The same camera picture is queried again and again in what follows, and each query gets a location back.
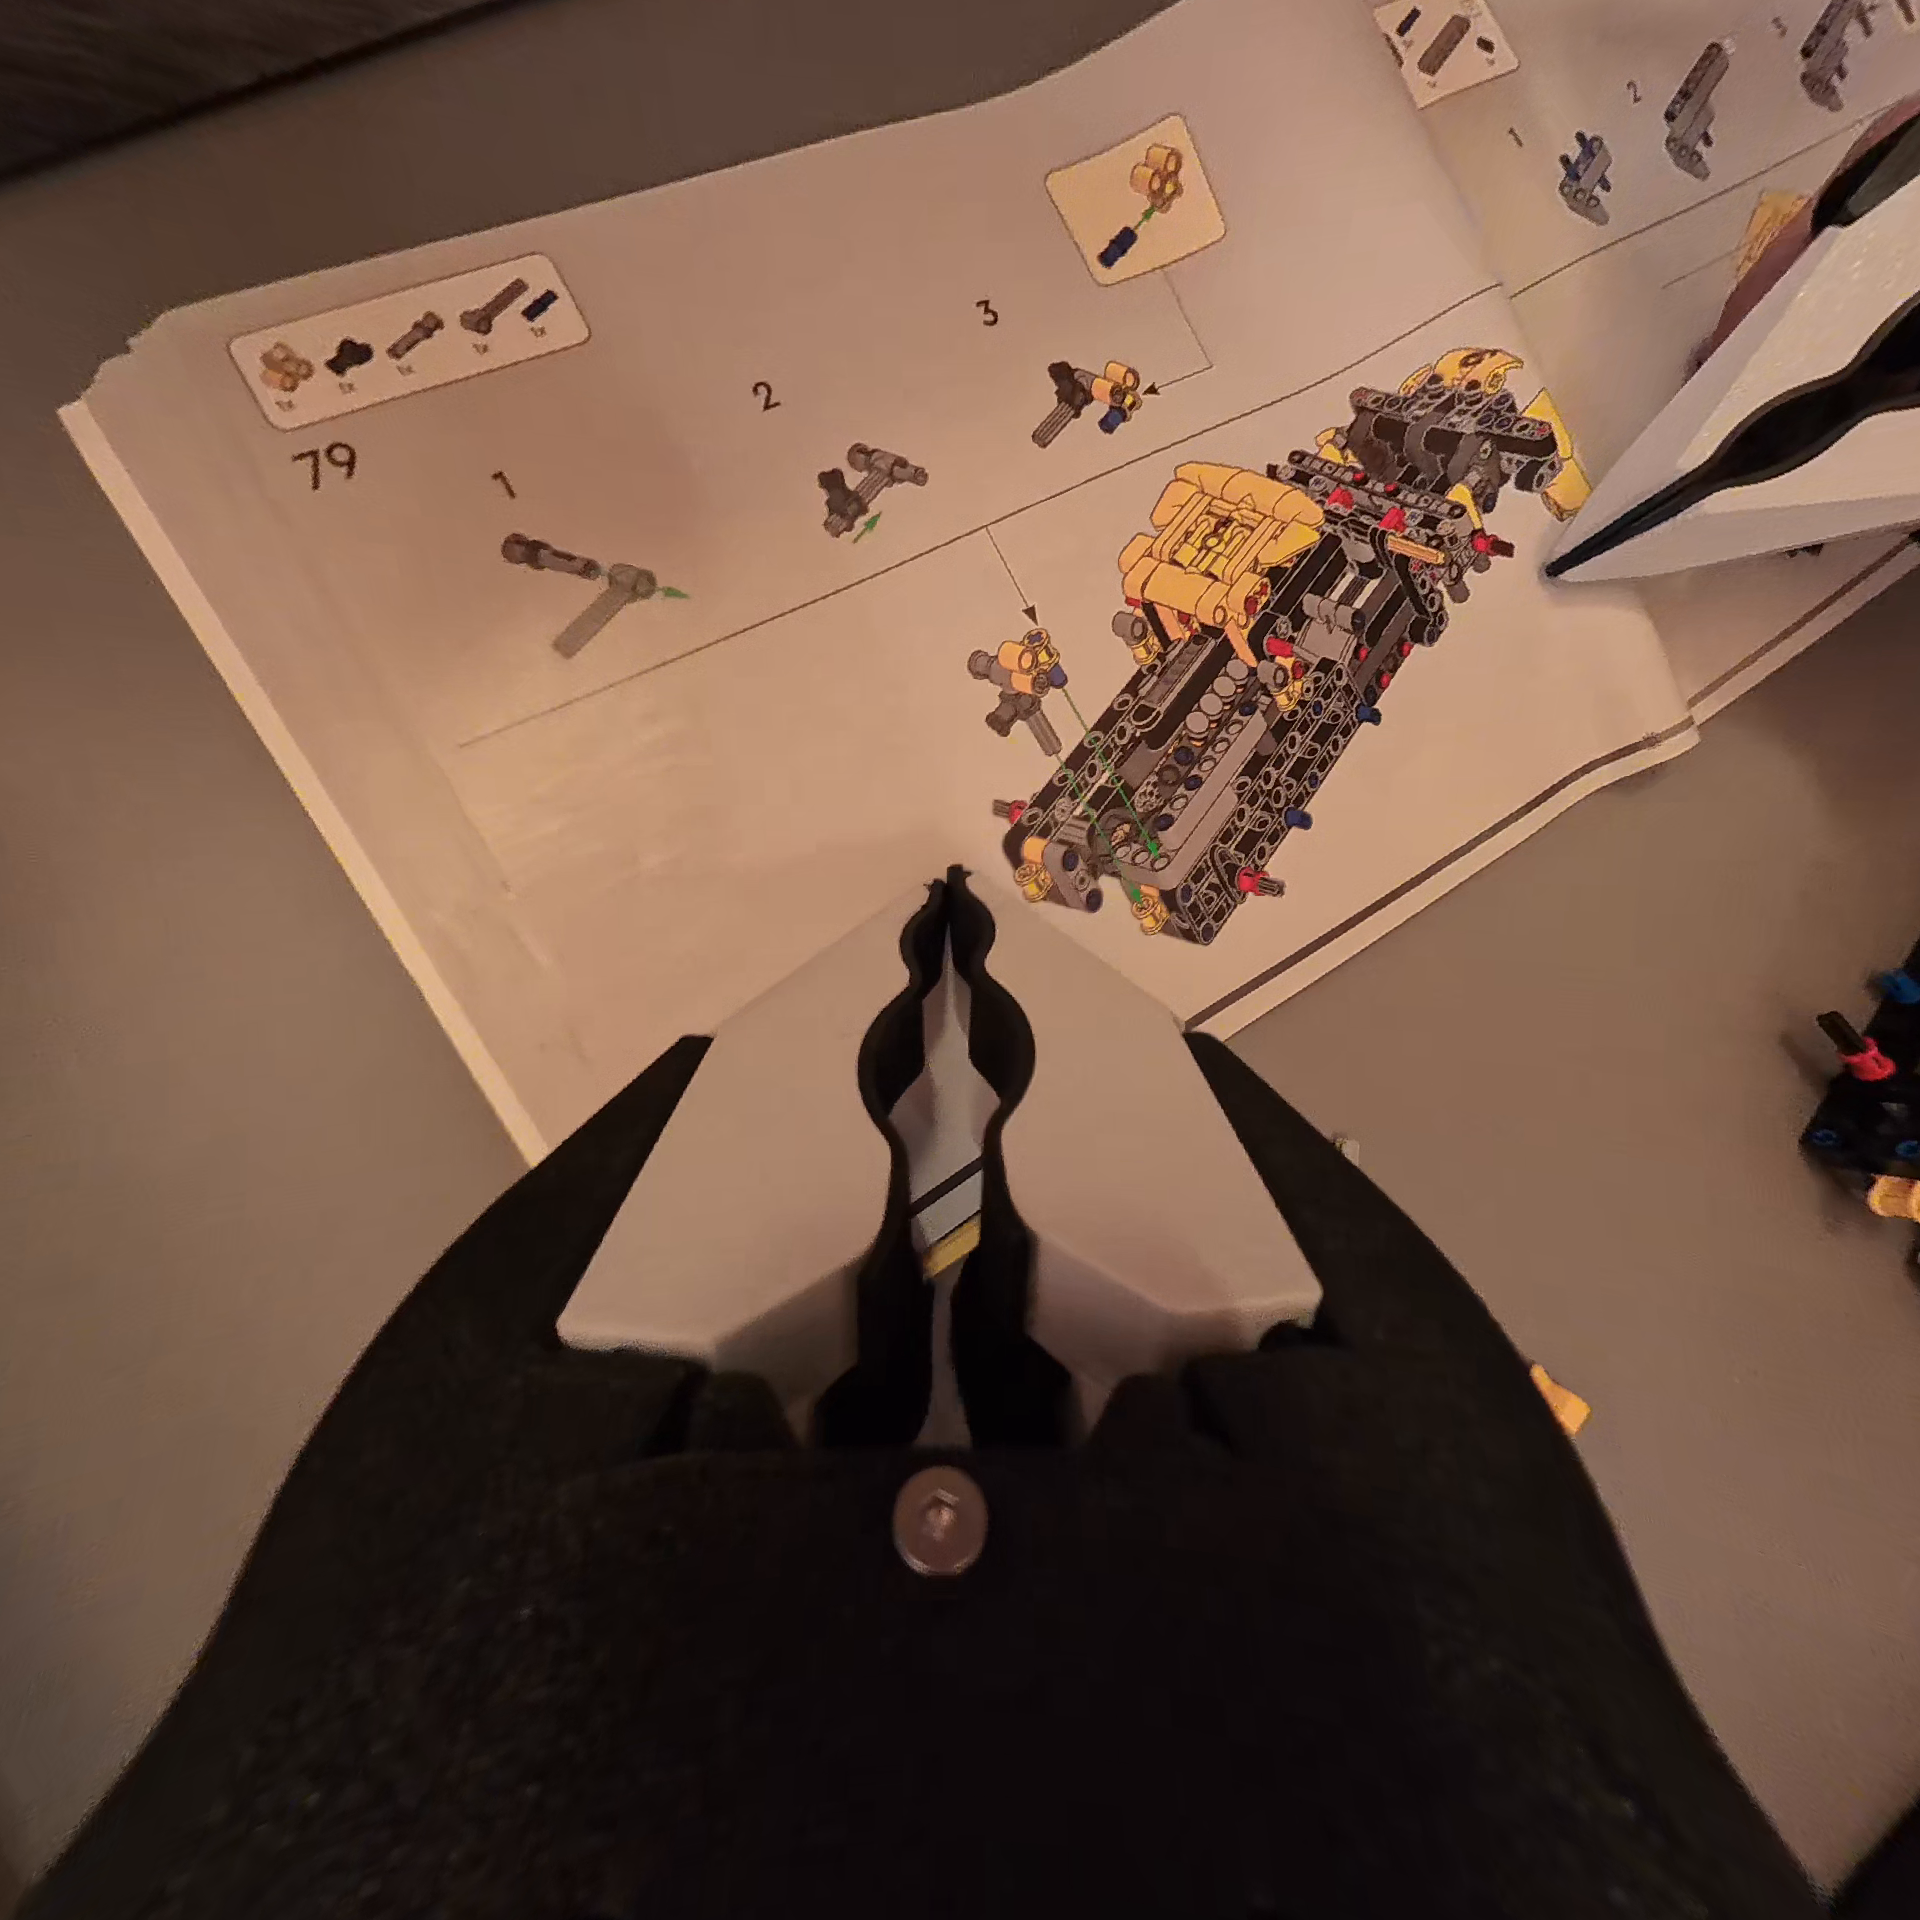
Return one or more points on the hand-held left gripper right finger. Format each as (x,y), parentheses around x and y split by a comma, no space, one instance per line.
(1171,1184)

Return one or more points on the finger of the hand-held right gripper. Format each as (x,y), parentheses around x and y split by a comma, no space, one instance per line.
(1829,504)
(1829,330)

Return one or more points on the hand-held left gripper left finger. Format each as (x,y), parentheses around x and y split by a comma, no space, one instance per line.
(720,1201)

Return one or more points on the partly built yellow toy car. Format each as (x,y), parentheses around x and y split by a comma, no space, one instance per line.
(1875,1108)

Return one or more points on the grey desk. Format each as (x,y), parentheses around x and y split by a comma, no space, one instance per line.
(1575,1201)

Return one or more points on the open instruction booklet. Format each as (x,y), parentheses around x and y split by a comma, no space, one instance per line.
(675,751)

